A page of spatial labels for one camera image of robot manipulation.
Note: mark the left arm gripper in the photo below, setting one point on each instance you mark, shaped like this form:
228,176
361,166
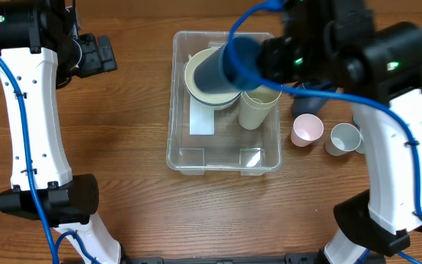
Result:
97,64

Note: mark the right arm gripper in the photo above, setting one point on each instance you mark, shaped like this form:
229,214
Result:
266,66

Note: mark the dark blue tall cup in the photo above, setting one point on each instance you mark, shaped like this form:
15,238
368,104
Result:
311,105
248,51

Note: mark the cream tall cup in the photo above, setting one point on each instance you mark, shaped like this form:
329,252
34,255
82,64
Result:
250,118
262,97

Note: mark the dark blue bowl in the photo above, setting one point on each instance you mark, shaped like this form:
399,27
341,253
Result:
215,104

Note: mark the small pink cup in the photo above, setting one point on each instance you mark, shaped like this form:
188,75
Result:
307,128

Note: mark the large cream bowl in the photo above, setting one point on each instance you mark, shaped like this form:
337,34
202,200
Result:
203,97

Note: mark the small grey cup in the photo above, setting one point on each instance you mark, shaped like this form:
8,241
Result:
344,138

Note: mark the small green cup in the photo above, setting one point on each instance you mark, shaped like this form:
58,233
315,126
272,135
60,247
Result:
361,148

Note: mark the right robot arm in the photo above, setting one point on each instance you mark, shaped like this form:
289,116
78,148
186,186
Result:
380,73

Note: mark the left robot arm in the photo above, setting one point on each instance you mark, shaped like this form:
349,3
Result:
41,50

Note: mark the white label in bin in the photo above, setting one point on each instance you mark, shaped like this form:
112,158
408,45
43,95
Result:
202,120

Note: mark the clear plastic storage bin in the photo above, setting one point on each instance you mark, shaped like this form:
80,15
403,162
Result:
231,147

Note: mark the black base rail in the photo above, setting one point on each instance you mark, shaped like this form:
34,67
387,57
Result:
290,258

